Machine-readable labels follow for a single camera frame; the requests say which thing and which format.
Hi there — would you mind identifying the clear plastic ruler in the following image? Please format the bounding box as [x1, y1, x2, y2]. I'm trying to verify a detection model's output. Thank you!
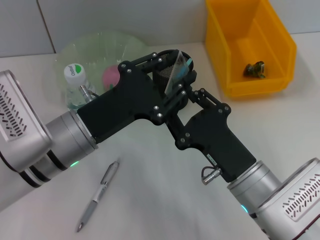
[163, 49, 190, 97]

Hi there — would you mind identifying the green glass fruit plate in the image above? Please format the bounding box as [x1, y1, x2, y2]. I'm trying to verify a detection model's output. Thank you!
[53, 30, 148, 111]

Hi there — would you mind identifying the clear water bottle green label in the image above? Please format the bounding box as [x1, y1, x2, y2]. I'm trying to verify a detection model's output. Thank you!
[63, 63, 98, 111]

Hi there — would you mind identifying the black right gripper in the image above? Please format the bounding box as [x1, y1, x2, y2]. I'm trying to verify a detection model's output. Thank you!
[166, 87, 258, 183]

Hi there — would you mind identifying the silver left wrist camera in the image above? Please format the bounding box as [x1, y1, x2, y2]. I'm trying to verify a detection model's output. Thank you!
[0, 69, 54, 173]

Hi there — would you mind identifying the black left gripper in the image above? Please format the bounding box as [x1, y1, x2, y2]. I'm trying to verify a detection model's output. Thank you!
[76, 49, 198, 146]

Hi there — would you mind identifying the gripper cable with plug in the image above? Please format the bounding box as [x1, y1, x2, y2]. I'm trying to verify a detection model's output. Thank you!
[79, 84, 101, 102]
[201, 166, 223, 186]

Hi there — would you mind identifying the yellow plastic bin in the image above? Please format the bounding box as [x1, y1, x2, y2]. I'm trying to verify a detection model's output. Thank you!
[205, 0, 298, 98]

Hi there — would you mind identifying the pink peach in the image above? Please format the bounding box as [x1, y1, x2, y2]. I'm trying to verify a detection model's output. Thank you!
[101, 65, 121, 91]

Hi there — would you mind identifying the right gripper cable with plug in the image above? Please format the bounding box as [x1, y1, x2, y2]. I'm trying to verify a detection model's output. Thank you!
[201, 166, 223, 186]

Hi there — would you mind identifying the left gripper cable with plug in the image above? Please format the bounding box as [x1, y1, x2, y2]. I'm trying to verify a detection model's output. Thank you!
[79, 84, 101, 102]

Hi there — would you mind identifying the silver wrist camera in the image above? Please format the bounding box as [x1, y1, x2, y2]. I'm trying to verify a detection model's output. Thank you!
[254, 157, 320, 240]
[0, 69, 54, 173]

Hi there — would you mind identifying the black mesh pen cup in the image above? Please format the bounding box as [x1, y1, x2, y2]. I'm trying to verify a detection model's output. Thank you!
[151, 49, 198, 113]

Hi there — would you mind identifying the grey ballpoint pen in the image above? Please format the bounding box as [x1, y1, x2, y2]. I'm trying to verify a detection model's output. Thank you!
[76, 161, 120, 233]

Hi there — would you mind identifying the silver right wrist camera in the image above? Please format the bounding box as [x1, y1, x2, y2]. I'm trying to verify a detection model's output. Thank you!
[254, 157, 320, 240]

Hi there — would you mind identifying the blue pen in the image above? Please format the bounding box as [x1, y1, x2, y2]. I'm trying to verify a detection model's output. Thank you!
[181, 58, 194, 77]

